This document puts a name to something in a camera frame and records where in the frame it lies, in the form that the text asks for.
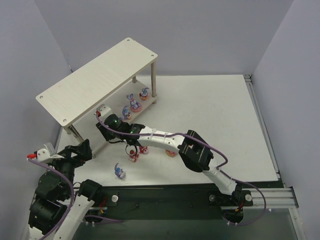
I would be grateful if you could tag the aluminium frame rail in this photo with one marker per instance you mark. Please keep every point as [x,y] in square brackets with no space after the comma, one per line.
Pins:
[275,198]

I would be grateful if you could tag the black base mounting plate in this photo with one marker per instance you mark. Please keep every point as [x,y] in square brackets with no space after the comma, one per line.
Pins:
[166,202]

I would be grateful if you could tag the pink striped bear with strawberry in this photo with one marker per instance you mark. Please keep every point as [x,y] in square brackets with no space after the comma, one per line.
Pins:
[133,155]

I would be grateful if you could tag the purple bunny with blue bow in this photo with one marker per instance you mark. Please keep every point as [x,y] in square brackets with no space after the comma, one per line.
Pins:
[119,172]

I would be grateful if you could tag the purple bunny with pink base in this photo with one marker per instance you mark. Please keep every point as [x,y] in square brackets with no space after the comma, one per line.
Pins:
[126,114]

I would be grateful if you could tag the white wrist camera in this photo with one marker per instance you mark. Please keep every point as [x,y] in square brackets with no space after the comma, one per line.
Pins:
[103,111]
[45,154]

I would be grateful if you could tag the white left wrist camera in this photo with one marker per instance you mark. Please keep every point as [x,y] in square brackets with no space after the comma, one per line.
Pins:
[45,154]

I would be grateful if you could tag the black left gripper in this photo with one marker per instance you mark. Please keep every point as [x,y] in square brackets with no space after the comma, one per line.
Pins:
[75,155]

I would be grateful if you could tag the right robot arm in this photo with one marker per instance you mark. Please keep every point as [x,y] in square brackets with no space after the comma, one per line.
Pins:
[197,155]

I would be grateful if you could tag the white wooden two-tier shelf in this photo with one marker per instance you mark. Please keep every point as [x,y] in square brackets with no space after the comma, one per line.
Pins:
[124,69]

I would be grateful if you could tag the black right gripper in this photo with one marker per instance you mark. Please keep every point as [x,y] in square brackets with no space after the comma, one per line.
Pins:
[104,130]

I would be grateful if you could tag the pink bear on tan donut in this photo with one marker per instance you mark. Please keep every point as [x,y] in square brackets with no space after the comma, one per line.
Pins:
[170,153]

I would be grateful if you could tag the pink bear with strawberry hat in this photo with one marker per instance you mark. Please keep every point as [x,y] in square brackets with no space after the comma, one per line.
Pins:
[143,150]

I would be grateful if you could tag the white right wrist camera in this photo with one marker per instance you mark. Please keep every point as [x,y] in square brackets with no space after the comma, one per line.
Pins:
[103,111]

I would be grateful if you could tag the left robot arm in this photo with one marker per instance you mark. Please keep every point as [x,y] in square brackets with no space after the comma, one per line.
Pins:
[58,209]

